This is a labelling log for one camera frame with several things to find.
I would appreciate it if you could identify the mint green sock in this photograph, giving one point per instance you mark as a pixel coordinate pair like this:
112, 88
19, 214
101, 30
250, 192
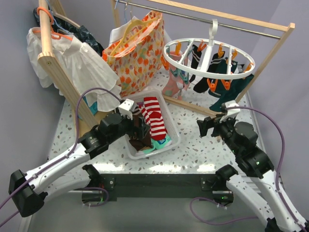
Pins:
156, 145

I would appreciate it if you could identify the orange plastic hanger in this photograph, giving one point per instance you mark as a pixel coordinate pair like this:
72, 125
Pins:
51, 29

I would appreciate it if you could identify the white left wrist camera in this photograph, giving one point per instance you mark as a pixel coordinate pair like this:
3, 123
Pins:
126, 108

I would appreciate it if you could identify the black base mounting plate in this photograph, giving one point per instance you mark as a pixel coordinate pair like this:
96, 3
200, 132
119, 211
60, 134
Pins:
154, 186

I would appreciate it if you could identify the floral orange tote bag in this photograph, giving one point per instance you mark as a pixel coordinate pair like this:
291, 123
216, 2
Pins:
137, 56

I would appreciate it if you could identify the dark patterned garment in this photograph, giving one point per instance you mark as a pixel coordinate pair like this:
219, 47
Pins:
82, 36

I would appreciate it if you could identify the white round sock hanger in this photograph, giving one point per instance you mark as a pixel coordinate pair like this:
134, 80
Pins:
206, 58

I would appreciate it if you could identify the wooden right clothes rack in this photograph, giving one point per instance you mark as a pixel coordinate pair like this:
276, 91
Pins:
286, 29

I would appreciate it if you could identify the pink patterned sock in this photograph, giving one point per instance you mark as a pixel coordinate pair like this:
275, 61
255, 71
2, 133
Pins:
174, 85

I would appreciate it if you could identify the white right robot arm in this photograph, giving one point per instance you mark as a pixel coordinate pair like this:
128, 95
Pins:
271, 205

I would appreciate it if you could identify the orange clothespin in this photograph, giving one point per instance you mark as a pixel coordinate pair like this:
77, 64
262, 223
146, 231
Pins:
212, 83
226, 84

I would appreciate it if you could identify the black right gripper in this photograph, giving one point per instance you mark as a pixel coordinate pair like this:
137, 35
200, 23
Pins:
208, 122

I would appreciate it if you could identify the red white striped sock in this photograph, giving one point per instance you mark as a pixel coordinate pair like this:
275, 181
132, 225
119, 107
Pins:
152, 107

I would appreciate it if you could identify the teal clothespin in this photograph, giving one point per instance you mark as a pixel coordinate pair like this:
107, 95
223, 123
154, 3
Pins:
184, 76

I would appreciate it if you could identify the white plastic basket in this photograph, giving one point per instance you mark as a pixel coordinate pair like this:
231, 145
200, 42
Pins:
168, 121

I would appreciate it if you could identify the black striped sock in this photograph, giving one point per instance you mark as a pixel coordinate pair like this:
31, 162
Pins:
196, 54
202, 85

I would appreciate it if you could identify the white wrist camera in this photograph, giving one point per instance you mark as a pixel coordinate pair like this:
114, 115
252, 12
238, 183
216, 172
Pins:
230, 109
126, 108

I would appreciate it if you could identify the white ruffled dress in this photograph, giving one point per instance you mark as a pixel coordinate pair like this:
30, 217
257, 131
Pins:
87, 69

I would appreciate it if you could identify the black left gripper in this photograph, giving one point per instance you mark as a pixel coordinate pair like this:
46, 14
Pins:
134, 131

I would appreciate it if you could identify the brown sock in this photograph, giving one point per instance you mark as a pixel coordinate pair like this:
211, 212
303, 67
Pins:
137, 142

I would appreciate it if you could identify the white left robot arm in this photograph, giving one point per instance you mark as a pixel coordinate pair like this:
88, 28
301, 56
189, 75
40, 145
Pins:
29, 190

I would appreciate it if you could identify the wooden left clothes rack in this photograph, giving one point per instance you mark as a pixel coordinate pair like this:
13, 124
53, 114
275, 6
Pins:
49, 62

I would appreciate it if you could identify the wooden clothes rack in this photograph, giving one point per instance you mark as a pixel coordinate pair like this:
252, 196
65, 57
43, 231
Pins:
286, 29
49, 62

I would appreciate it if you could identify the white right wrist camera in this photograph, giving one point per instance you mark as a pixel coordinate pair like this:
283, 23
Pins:
230, 109

